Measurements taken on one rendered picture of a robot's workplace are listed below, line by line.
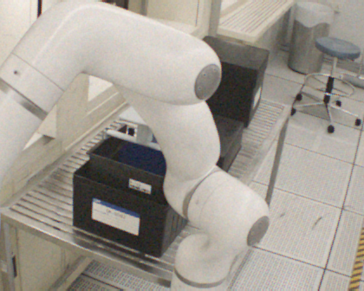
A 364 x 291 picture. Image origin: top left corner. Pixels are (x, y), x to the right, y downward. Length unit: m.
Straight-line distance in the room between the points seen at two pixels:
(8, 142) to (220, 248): 0.51
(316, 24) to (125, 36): 4.42
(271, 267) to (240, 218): 1.76
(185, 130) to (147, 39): 0.21
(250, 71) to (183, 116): 1.28
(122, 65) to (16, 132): 0.16
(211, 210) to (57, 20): 0.51
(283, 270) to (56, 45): 2.23
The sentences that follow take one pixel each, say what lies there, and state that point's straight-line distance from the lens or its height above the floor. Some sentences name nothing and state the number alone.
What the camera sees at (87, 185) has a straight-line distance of 1.53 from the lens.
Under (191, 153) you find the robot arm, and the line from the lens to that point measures 0.94.
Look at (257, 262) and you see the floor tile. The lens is 2.80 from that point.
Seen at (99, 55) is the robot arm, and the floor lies 1.50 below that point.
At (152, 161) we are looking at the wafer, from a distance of 1.62.
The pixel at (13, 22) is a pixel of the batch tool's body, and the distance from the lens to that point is 1.79.
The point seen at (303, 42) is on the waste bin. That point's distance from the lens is 5.17.
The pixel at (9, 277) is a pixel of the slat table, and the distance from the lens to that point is 1.85.
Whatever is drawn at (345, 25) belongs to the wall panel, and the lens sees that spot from 5.61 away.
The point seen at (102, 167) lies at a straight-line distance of 1.52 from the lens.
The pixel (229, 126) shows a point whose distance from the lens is 2.02.
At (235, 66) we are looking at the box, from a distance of 2.18.
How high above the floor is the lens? 1.75
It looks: 30 degrees down
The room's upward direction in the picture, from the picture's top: 6 degrees clockwise
